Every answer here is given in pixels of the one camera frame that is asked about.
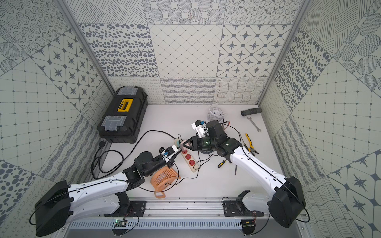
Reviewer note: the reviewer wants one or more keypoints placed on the black cylinder grip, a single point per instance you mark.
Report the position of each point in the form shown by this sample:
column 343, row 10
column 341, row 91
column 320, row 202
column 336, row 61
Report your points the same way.
column 252, row 111

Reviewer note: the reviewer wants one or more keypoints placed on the orange desk fan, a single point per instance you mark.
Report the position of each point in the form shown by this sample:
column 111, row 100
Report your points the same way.
column 162, row 179

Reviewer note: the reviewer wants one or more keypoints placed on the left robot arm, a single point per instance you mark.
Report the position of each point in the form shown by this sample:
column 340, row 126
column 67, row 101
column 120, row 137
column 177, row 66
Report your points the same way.
column 64, row 203

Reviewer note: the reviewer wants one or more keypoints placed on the black yellow toolbox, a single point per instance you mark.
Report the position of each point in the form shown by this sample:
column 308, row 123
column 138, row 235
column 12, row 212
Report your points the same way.
column 123, row 118

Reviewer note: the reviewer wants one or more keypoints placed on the beige red power strip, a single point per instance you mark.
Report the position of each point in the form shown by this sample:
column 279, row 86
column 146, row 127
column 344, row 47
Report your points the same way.
column 189, row 159

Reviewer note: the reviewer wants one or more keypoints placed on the aluminium rail frame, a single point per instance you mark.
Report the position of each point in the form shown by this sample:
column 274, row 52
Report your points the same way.
column 184, row 208

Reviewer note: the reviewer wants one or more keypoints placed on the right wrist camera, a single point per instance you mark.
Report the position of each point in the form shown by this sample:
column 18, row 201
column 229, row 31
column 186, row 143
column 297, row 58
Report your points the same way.
column 199, row 127

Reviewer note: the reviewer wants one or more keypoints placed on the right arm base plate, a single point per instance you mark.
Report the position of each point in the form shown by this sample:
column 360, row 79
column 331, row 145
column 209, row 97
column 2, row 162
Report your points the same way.
column 233, row 208

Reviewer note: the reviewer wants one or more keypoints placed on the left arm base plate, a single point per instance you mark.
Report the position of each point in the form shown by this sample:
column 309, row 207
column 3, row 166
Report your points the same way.
column 135, row 208

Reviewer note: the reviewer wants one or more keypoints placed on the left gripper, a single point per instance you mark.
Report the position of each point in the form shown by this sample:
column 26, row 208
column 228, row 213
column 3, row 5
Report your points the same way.
column 166, row 158

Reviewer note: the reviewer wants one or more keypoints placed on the silver wrench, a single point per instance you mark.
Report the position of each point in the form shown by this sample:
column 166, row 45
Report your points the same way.
column 257, row 128

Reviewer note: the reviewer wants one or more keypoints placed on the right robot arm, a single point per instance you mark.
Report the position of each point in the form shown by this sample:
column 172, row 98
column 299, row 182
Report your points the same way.
column 284, row 200

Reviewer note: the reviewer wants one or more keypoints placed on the black yellow screwdriver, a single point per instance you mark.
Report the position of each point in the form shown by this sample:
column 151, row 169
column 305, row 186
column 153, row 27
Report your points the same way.
column 221, row 164

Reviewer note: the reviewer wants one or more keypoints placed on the yellow pliers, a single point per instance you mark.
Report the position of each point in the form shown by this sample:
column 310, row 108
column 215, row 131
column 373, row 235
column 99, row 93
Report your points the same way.
column 251, row 147

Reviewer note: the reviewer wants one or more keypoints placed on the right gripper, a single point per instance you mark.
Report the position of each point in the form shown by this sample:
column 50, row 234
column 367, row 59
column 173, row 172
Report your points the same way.
column 195, row 144

